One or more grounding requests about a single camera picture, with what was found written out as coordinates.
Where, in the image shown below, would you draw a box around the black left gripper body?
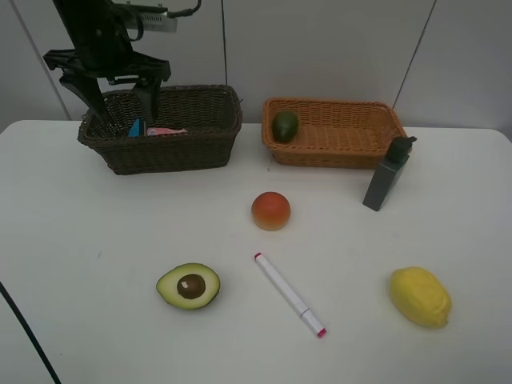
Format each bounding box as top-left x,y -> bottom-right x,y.
43,27 -> 171,82

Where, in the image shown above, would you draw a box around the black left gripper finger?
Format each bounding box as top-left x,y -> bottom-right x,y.
133,78 -> 162,123
59,70 -> 109,120

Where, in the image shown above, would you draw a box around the black whiteboard eraser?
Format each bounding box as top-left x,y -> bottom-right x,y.
128,118 -> 147,138

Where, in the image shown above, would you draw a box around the pink bottle white cap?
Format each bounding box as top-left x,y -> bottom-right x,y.
146,127 -> 188,136

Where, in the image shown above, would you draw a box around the green lime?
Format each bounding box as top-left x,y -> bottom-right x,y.
271,111 -> 298,142

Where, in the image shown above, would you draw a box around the orange red peach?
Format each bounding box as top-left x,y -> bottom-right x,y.
251,192 -> 291,231

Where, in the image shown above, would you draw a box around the halved avocado with pit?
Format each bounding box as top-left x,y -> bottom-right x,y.
156,262 -> 221,310

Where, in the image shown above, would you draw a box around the white marker pink caps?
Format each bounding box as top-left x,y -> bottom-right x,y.
254,253 -> 327,338

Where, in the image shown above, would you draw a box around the dark grey pump bottle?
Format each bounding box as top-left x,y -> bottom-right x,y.
362,137 -> 417,211

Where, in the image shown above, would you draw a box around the yellow lemon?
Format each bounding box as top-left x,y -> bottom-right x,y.
389,266 -> 452,329

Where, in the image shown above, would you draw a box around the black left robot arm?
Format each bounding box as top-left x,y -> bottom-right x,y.
43,1 -> 171,122

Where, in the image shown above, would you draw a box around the dark brown wicker basket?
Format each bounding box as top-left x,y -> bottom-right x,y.
78,85 -> 242,175

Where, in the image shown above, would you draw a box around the orange wicker basket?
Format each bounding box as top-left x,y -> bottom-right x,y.
262,98 -> 406,170

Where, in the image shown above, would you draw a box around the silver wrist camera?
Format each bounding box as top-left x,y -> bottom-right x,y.
107,2 -> 178,34

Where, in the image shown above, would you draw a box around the black cable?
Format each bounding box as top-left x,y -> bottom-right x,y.
0,282 -> 62,384

